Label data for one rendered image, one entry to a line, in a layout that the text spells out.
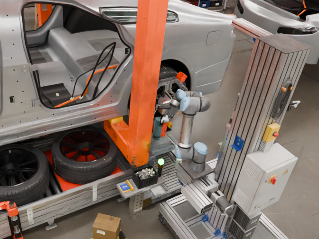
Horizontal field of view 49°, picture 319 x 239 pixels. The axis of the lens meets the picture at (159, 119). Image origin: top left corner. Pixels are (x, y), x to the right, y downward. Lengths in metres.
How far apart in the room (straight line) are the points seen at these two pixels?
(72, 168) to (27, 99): 0.77
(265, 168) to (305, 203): 1.81
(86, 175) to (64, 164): 0.23
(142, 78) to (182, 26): 0.92
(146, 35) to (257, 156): 1.19
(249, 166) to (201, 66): 1.57
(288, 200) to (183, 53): 2.02
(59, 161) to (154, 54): 1.42
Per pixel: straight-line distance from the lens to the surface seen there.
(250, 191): 2.74
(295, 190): 4.42
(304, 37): 5.44
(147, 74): 2.76
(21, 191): 3.25
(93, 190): 3.40
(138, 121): 2.98
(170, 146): 4.18
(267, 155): 2.69
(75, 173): 3.43
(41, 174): 3.34
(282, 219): 4.03
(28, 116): 3.22
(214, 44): 3.84
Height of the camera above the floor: 2.85
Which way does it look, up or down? 36 degrees down
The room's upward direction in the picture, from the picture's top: 8 degrees clockwise
